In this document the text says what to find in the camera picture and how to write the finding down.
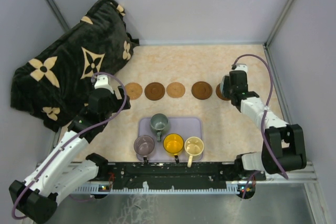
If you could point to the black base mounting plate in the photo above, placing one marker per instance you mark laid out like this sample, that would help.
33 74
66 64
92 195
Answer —
201 175

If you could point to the lavender plastic tray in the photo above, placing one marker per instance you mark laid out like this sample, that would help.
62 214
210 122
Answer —
184 126

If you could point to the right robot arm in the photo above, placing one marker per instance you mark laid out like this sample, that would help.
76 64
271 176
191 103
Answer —
283 147

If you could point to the yellow glass mug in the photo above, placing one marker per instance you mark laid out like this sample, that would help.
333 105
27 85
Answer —
174 145

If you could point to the grey green mug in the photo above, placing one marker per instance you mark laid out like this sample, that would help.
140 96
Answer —
160 125

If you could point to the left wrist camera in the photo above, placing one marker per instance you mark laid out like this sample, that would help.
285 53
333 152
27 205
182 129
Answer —
103 81

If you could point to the black floral plush blanket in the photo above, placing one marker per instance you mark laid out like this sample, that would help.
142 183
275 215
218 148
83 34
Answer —
55 85

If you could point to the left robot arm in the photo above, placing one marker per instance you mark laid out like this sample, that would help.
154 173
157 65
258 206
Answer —
39 194

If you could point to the cream mug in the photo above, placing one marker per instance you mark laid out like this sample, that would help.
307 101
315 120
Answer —
194 148

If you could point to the woven rattan coaster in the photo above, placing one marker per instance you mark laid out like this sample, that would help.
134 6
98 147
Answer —
134 90
175 90

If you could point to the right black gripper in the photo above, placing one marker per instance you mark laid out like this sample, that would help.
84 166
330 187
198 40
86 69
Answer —
226 85

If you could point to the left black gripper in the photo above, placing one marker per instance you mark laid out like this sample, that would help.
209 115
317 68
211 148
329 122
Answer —
118 102

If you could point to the purple glass mug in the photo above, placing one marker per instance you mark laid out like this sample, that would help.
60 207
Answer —
144 147

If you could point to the white mug blue handle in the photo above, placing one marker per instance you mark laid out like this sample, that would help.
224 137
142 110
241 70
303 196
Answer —
222 86

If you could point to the aluminium frame rail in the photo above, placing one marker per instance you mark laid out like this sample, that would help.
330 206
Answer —
246 188

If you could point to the dark wooden coaster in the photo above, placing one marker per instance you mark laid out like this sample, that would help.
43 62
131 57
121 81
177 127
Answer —
154 91
202 90
219 94

